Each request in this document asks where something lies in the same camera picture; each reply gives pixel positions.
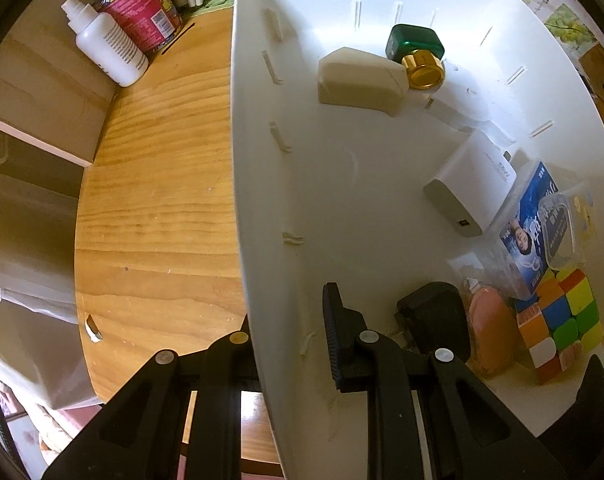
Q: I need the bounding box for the pink blanket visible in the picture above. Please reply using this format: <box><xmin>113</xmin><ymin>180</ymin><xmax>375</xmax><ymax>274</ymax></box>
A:
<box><xmin>0</xmin><ymin>400</ymin><xmax>104</xmax><ymax>467</ymax></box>

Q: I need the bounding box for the clear plastic case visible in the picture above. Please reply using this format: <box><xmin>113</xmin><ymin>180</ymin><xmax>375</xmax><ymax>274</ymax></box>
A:
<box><xmin>538</xmin><ymin>191</ymin><xmax>582</xmax><ymax>270</ymax></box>

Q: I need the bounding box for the clear sticker packet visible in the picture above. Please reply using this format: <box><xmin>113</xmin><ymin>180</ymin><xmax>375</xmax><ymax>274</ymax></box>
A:
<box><xmin>556</xmin><ymin>179</ymin><xmax>598</xmax><ymax>267</ymax></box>

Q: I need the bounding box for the small white paper scrap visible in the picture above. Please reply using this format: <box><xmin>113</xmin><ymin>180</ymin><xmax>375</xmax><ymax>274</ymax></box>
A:
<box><xmin>84</xmin><ymin>314</ymin><xmax>105</xmax><ymax>344</ymax></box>

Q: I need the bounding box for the blue printed box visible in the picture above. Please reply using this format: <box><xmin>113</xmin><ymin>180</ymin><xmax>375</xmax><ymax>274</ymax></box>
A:
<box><xmin>498</xmin><ymin>160</ymin><xmax>585</xmax><ymax>302</ymax></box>

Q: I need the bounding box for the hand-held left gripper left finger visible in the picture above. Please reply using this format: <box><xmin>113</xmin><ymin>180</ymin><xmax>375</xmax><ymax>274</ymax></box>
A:
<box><xmin>42</xmin><ymin>314</ymin><xmax>261</xmax><ymax>480</ymax></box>

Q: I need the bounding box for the multicolour puzzle cube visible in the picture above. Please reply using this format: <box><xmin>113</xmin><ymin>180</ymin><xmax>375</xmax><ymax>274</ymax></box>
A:
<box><xmin>512</xmin><ymin>266</ymin><xmax>604</xmax><ymax>387</ymax></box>

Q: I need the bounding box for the thin black stick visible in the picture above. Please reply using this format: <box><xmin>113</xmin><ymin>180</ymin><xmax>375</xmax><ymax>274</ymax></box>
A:
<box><xmin>160</xmin><ymin>22</ymin><xmax>196</xmax><ymax>56</ymax></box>

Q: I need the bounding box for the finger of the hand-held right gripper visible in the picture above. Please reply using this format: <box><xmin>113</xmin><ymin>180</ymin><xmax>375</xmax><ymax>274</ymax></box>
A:
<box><xmin>576</xmin><ymin>352</ymin><xmax>604</xmax><ymax>411</ymax></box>

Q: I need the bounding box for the red printed can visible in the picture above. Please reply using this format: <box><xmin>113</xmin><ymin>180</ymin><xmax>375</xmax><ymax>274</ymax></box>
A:
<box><xmin>94</xmin><ymin>0</ymin><xmax>183</xmax><ymax>54</ymax></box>

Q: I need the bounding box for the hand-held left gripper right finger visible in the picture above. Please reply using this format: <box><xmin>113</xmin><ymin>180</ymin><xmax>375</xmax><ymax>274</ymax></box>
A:
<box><xmin>322</xmin><ymin>282</ymin><xmax>567</xmax><ymax>480</ymax></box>

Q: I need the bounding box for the brown cardboard sheet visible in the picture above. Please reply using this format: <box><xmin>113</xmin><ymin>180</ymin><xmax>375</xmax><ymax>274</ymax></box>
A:
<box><xmin>579</xmin><ymin>42</ymin><xmax>604</xmax><ymax>86</ymax></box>

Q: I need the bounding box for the green bottle with gold cap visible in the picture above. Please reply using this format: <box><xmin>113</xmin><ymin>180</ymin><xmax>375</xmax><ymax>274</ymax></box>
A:
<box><xmin>385</xmin><ymin>23</ymin><xmax>447</xmax><ymax>92</ymax></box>

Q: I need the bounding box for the white spray bottle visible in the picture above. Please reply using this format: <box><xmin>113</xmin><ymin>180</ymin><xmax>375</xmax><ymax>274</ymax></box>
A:
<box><xmin>60</xmin><ymin>0</ymin><xmax>150</xmax><ymax>88</ymax></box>

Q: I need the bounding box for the white plastic bin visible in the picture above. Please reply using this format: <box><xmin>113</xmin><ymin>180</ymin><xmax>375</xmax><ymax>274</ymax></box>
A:
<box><xmin>230</xmin><ymin>0</ymin><xmax>604</xmax><ymax>480</ymax></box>

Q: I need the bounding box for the beige wooden board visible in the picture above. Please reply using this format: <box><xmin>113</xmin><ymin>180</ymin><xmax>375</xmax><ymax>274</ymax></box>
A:
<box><xmin>0</xmin><ymin>25</ymin><xmax>119</xmax><ymax>167</ymax></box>

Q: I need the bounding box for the beige wedge-shaped block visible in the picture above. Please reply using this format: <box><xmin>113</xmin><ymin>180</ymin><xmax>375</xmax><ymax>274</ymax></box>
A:
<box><xmin>317</xmin><ymin>47</ymin><xmax>409</xmax><ymax>119</ymax></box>

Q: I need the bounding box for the orange pink bottle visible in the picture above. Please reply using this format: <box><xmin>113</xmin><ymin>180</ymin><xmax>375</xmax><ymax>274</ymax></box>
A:
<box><xmin>456</xmin><ymin>276</ymin><xmax>521</xmax><ymax>379</ymax></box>

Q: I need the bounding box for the black power adapter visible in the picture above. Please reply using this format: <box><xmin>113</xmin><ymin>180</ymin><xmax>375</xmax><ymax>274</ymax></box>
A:
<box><xmin>396</xmin><ymin>281</ymin><xmax>471</xmax><ymax>362</ymax></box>

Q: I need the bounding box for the white handheld electronic device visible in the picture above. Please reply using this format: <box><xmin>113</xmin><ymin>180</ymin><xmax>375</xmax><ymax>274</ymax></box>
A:
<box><xmin>423</xmin><ymin>134</ymin><xmax>518</xmax><ymax>239</ymax></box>

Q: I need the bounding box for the white lace curtain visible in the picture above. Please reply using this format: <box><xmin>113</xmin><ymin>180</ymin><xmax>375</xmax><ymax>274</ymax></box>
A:
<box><xmin>0</xmin><ymin>125</ymin><xmax>99</xmax><ymax>412</ymax></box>

